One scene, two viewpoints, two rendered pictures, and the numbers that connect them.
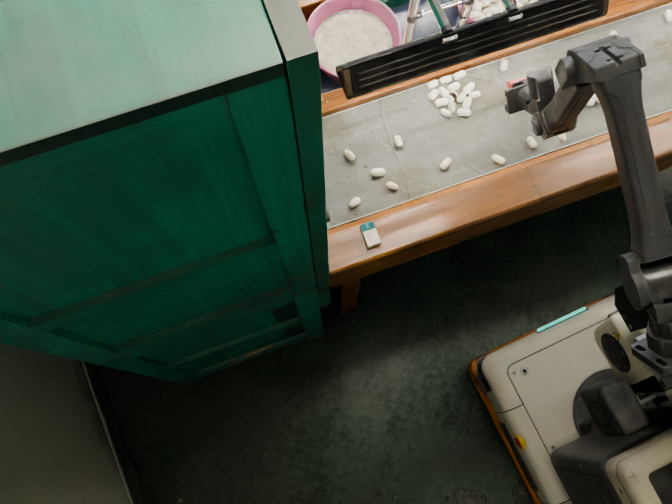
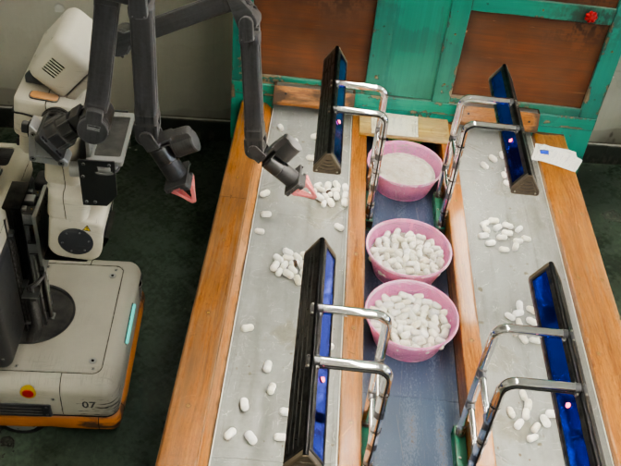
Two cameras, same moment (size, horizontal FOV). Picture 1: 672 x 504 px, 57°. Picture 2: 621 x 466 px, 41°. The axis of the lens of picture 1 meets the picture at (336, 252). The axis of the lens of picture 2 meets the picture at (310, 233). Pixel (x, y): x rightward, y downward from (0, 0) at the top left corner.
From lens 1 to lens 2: 2.79 m
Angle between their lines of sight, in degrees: 55
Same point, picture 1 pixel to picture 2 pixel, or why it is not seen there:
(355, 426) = (152, 235)
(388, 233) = not seen: hidden behind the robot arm
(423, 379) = (153, 282)
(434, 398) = not seen: hidden behind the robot
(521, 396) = (96, 266)
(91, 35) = not seen: outside the picture
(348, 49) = (399, 167)
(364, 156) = (310, 143)
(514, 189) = (236, 187)
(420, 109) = (329, 177)
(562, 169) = (233, 214)
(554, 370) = (97, 292)
